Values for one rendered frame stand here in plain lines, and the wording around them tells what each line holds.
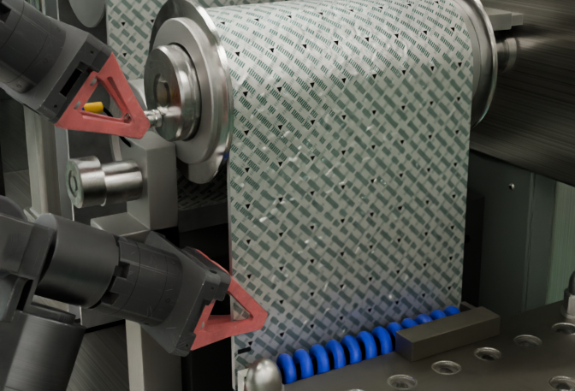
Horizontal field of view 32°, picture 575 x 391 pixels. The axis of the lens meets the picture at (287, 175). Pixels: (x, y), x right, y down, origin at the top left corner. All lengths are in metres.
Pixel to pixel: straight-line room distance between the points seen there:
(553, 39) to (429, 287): 0.25
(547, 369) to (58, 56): 0.45
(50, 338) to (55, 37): 0.21
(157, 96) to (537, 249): 0.42
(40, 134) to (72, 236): 0.81
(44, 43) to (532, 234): 0.51
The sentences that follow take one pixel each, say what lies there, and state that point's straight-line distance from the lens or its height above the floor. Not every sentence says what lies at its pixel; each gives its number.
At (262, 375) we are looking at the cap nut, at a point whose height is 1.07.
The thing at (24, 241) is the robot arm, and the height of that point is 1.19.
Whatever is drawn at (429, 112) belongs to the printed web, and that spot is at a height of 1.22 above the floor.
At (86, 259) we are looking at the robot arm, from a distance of 0.70.
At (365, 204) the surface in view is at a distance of 0.83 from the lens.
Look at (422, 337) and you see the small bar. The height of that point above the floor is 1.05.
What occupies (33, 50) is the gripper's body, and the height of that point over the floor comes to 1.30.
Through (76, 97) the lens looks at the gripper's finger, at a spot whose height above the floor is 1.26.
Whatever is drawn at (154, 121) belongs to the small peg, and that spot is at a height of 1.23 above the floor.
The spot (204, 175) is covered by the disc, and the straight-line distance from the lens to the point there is 0.78.
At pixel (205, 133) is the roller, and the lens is 0.76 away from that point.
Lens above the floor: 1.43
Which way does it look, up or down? 18 degrees down
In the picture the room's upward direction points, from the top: straight up
